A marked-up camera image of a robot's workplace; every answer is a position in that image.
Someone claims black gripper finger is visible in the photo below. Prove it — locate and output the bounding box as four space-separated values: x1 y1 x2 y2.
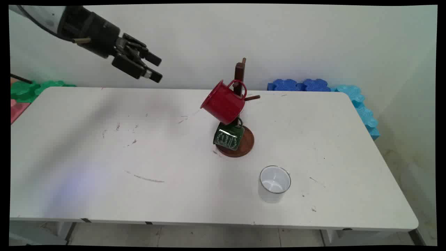
111 52 163 83
120 33 163 67

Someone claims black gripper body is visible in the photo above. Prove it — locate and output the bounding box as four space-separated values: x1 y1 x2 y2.
57 6 126 59

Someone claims red enamel mug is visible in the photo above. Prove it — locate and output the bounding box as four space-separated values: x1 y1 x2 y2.
200 79 248 125

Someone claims thin black rod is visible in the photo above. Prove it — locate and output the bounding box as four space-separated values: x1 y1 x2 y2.
10 74 33 84

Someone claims green foam puzzle mat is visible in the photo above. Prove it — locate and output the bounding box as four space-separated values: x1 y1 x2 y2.
10 80 76 104

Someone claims pink foam puzzle mat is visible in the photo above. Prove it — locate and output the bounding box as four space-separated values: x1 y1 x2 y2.
10 99 31 124

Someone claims green enamel mug white print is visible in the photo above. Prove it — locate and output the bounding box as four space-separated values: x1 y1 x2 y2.
213 119 245 151

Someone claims brown wooden mug tree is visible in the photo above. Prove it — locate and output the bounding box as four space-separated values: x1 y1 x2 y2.
215 58 261 158

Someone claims blue foam puzzle mat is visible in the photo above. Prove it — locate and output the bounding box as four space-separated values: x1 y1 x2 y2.
301 78 331 92
267 78 303 92

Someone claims cyan foam puzzle mat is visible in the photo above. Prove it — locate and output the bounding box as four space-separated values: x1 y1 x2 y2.
331 84 380 140

